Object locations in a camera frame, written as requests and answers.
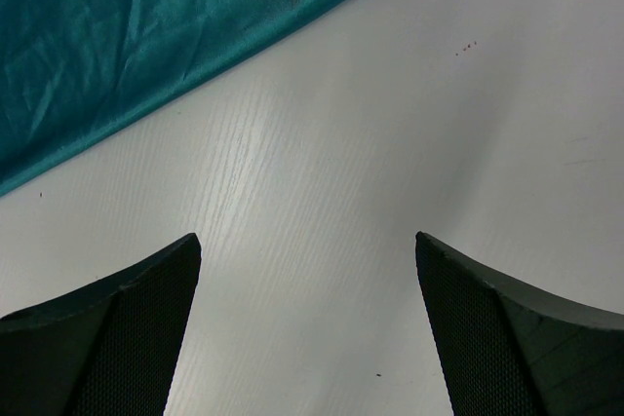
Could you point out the teal cloth napkin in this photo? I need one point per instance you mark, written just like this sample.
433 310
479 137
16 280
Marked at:
74 72

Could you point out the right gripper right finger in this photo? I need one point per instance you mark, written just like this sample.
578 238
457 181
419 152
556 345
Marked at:
509 348

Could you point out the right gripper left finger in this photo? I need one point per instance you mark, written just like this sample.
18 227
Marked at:
107 348

